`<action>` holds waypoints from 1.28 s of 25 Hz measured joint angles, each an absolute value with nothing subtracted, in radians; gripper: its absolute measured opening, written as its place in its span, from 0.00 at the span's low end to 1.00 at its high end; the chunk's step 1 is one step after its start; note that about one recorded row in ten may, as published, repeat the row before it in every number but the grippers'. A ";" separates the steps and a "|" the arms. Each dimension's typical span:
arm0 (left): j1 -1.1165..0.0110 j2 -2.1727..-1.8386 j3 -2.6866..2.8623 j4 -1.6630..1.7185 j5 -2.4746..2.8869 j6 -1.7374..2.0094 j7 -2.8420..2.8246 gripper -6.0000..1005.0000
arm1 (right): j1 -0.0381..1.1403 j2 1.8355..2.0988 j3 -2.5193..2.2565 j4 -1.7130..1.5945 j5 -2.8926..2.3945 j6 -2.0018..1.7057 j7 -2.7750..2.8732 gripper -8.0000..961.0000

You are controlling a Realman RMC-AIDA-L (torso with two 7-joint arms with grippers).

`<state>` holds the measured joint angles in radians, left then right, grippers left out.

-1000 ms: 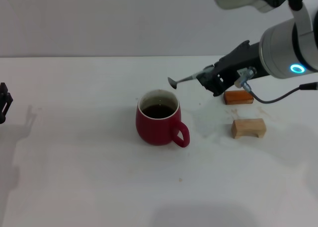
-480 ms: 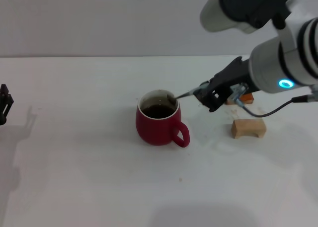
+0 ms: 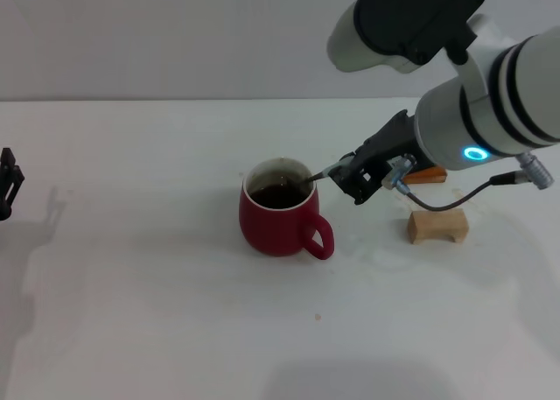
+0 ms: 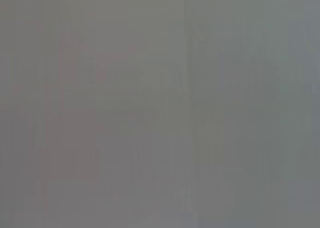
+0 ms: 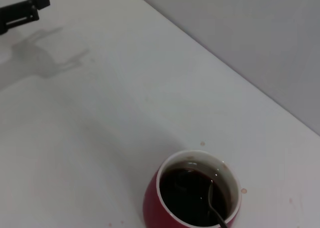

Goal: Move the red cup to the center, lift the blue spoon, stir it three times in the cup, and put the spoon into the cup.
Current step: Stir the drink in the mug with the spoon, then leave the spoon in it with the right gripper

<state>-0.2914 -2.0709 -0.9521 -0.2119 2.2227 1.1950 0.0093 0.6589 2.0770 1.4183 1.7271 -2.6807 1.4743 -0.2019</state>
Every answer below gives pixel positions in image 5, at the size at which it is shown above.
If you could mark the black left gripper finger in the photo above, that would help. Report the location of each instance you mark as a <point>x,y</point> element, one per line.
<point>17,12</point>

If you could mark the red ceramic cup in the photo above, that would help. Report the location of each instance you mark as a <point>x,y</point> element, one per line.
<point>152,208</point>

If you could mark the dark brown coffee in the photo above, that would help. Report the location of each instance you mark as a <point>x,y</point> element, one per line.
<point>185,195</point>

